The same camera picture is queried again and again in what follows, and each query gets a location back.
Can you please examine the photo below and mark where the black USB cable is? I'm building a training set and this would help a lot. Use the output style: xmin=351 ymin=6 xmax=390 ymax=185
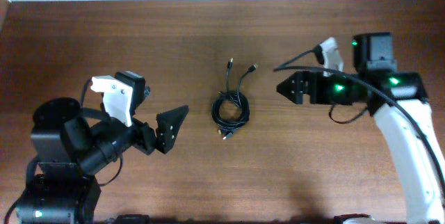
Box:
xmin=211 ymin=58 xmax=250 ymax=141
xmin=217 ymin=63 xmax=259 ymax=136

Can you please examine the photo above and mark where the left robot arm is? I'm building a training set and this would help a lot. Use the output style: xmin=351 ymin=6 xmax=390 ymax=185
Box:
xmin=11 ymin=97 xmax=189 ymax=223

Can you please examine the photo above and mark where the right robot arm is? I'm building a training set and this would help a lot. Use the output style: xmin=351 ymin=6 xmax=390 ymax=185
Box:
xmin=275 ymin=32 xmax=444 ymax=223

